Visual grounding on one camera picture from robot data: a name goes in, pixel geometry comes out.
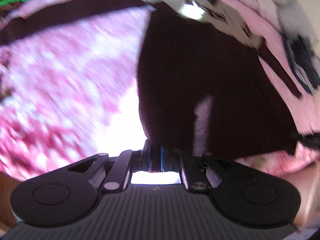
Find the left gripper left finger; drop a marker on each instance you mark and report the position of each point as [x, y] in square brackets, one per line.
[123, 166]

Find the grey and maroon sweater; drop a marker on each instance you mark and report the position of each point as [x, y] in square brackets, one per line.
[212, 79]

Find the pink floral bed blanket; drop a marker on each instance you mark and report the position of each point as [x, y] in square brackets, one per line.
[62, 92]

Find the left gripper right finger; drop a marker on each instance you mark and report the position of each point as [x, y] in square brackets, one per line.
[187, 166]

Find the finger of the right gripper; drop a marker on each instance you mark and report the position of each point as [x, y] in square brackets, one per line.
[308, 140]

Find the folded clothes stack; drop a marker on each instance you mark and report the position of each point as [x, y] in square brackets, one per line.
[299, 40]

